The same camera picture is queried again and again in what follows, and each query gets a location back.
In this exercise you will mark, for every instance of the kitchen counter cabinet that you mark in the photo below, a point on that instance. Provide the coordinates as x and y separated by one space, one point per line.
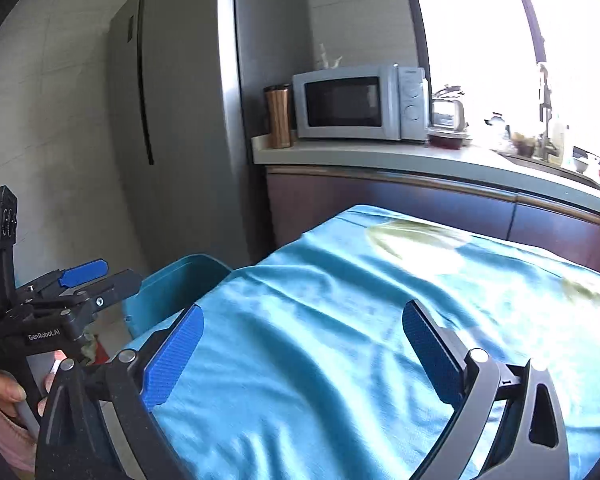
380 195

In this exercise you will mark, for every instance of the dark framed window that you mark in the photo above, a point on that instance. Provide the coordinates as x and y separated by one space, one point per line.
480 35

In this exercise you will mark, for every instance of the white soap pump bottle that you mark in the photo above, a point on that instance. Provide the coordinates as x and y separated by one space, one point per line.
560 140

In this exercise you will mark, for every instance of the brown metal tumbler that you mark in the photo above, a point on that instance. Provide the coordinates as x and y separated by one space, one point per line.
278 117

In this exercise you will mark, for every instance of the blue floral tablecloth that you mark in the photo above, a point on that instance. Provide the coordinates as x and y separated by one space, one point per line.
330 335

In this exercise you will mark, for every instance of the grey refrigerator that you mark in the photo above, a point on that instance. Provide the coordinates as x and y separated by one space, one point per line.
190 110

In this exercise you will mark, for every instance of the white bowl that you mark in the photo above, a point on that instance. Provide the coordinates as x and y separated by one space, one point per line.
585 164

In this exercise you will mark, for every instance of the metal kitchen faucet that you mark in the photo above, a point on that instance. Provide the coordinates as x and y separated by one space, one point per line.
546 120

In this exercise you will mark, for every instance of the person's left hand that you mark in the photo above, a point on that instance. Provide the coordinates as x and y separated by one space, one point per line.
5 385

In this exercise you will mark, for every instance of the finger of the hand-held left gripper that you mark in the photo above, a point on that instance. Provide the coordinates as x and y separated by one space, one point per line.
110 287
82 272

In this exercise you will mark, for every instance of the person's left forearm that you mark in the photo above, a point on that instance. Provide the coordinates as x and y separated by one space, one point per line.
0 440

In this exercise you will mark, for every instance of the white microwave oven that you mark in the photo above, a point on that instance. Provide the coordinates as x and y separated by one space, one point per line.
345 102

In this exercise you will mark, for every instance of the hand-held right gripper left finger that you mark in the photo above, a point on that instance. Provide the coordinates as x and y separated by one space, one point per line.
172 360

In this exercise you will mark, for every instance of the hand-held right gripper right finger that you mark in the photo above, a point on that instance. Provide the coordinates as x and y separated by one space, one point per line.
430 355

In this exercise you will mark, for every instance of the dark bowl with red rim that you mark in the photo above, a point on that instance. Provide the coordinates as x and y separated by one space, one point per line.
446 140

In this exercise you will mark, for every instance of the teal plastic bin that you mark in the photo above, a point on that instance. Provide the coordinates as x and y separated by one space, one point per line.
175 285

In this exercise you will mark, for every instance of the glass jar with dark lid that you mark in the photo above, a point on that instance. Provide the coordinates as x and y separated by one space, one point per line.
495 124

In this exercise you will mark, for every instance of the plastic food container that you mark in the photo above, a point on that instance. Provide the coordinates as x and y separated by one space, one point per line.
522 144

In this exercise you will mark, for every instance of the white figurine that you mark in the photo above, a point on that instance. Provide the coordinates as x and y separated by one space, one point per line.
327 57

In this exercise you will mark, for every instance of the glass electric kettle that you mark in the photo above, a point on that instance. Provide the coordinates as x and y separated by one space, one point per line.
447 110

